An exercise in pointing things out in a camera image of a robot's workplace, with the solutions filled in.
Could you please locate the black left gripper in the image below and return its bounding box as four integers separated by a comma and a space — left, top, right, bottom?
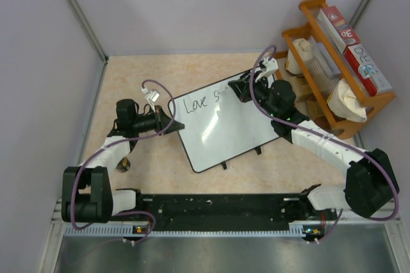
133, 105, 184, 136

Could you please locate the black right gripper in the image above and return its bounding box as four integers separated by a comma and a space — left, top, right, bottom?
230, 70, 279, 119

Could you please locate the white whiteboard black frame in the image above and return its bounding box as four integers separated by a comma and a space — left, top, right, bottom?
168, 72, 278, 173

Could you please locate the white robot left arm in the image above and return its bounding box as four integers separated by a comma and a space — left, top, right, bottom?
61, 99, 185, 223

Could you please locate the brown cardboard box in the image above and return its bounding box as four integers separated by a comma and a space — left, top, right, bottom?
290, 76, 313, 102

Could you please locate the black yellow drink can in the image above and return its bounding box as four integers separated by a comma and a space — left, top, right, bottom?
116, 157, 131, 173

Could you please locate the cream paper bag upper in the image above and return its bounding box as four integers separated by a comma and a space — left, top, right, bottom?
285, 38, 315, 75

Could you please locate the cream paper bag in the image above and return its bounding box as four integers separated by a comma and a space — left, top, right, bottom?
285, 38, 315, 75
327, 79, 367, 122

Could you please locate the clear plastic straw pack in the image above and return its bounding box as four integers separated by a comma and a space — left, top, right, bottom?
308, 36, 340, 90

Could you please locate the cream paper bag lower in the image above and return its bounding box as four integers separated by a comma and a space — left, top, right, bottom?
327, 79, 367, 122

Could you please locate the red white box upper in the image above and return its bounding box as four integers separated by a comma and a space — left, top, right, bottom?
317, 6, 361, 52

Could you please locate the red white box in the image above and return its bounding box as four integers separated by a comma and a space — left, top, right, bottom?
317, 6, 361, 52
343, 44, 393, 97

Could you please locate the orange wooden shelf rack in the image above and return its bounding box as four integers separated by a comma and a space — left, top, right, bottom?
282, 0, 395, 139

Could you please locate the red white box lower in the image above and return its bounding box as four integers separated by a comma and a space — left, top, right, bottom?
343, 44, 393, 97

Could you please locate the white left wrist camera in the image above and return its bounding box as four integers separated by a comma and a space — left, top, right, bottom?
142, 87, 160, 105

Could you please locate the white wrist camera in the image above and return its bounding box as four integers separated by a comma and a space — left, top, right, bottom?
142, 87, 160, 105
256, 58, 279, 82

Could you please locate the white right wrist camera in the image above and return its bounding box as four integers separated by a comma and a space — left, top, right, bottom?
256, 58, 279, 82

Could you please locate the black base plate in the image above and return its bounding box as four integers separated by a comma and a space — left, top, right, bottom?
114, 194, 336, 232

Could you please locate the grey slotted cable duct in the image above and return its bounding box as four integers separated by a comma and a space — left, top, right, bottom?
63, 222, 324, 239

